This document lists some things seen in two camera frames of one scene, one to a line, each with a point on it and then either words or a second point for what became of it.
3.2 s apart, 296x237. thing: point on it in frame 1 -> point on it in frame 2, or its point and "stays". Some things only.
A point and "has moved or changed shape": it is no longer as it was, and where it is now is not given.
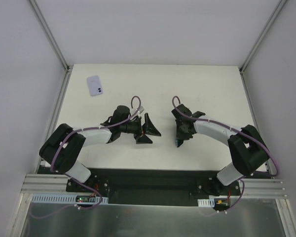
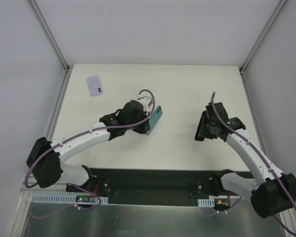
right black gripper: [180, 125] -> [201, 129]
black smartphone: [181, 131] has moved or changed shape
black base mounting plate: [151, 186] stays
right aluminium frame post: [262, 35] stays
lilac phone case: [94, 85] stays
